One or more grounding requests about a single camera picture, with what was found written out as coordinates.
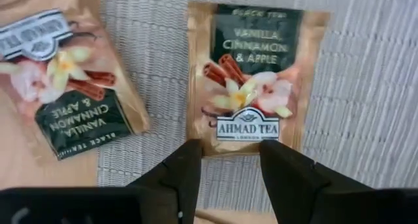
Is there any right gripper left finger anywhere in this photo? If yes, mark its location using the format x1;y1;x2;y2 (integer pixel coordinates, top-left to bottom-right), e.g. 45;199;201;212
126;139;202;224

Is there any beige vanilla cinnamon tea packet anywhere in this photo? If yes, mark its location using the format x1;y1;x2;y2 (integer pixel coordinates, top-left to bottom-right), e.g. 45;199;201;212
0;1;150;162
186;1;330;157

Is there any grey woven placemat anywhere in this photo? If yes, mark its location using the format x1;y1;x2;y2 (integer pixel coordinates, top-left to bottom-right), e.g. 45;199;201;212
97;0;418;215

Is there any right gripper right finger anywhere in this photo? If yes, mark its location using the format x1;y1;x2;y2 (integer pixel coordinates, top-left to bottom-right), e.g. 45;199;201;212
259;139;379;224

